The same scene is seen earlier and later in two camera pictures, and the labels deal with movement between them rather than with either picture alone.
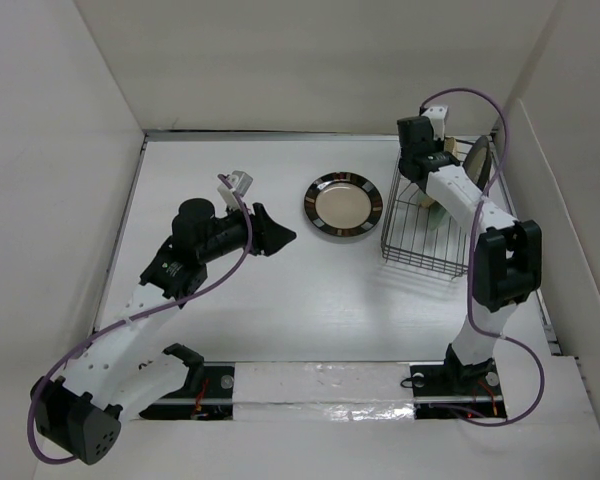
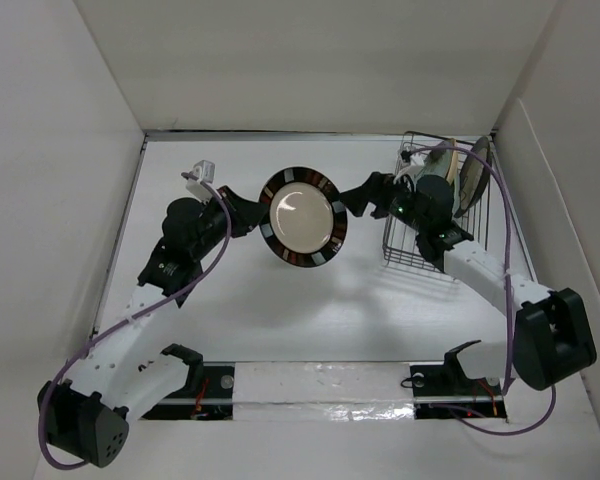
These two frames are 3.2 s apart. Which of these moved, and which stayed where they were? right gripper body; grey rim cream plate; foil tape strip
Moved: right gripper body
Stayed: grey rim cream plate; foil tape strip
